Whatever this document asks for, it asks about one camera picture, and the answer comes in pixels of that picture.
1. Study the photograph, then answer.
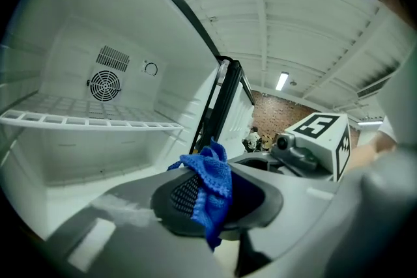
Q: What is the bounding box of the blue cleaning cloth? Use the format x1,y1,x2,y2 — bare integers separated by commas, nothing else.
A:
167,136,234,252

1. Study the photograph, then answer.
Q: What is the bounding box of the person's white shirt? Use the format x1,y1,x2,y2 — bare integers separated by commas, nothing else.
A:
376,42,417,154

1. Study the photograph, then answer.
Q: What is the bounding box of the white plastic grid shelf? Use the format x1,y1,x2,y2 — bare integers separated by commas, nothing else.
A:
0,92,185,133

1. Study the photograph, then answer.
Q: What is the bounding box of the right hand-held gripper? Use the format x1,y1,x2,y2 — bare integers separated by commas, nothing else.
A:
227,112,352,183

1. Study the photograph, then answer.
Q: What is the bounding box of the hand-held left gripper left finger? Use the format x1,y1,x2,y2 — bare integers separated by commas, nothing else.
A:
47,168,229,278

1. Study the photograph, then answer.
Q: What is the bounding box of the black mini fridge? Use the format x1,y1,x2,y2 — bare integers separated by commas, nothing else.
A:
0,0,257,240

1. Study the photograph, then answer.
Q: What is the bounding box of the white fridge door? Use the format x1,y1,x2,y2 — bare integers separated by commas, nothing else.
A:
190,55,257,160

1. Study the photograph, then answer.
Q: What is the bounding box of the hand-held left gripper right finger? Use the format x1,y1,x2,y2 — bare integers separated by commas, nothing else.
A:
223,162,339,278

